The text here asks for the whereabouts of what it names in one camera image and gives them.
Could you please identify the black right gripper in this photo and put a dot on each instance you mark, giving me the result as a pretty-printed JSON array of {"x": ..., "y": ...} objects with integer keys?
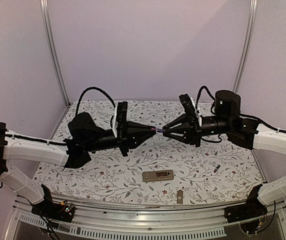
[{"x": 191, "y": 135}]

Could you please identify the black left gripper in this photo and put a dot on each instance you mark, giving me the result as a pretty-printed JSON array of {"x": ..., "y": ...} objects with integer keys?
[{"x": 123, "y": 138}]

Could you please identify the white remote control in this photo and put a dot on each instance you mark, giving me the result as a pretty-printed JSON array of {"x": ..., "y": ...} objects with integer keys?
[{"x": 160, "y": 175}]

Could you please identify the remote battery cover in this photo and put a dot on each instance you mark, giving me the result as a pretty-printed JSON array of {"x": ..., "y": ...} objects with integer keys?
[{"x": 180, "y": 197}]

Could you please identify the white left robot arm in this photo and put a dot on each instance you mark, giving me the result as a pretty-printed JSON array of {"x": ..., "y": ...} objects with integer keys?
[{"x": 73, "y": 153}]

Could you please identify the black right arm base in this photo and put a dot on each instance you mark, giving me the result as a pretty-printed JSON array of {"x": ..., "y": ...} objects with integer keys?
[{"x": 251, "y": 208}]

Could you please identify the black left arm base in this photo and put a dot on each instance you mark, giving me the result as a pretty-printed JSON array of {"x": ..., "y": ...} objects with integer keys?
[{"x": 63, "y": 211}]

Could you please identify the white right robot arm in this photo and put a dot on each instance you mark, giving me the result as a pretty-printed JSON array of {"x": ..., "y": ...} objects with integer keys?
[{"x": 242, "y": 130}]

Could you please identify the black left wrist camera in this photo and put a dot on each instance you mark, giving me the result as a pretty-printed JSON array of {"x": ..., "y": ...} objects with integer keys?
[{"x": 83, "y": 129}]

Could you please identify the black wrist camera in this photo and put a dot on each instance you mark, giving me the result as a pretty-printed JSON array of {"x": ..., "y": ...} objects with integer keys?
[
  {"x": 83, "y": 129},
  {"x": 227, "y": 104}
]

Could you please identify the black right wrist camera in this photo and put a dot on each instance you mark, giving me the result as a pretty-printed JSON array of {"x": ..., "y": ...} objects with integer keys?
[{"x": 227, "y": 104}]

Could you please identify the right aluminium frame post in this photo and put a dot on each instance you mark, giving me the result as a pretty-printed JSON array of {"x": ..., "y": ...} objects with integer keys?
[{"x": 253, "y": 5}]

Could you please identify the aluminium frame post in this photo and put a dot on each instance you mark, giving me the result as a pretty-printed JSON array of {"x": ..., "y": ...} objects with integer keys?
[
  {"x": 253, "y": 5},
  {"x": 44, "y": 7}
]

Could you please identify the left aluminium frame post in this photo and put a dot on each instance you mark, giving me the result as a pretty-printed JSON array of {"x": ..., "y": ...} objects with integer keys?
[{"x": 44, "y": 7}]

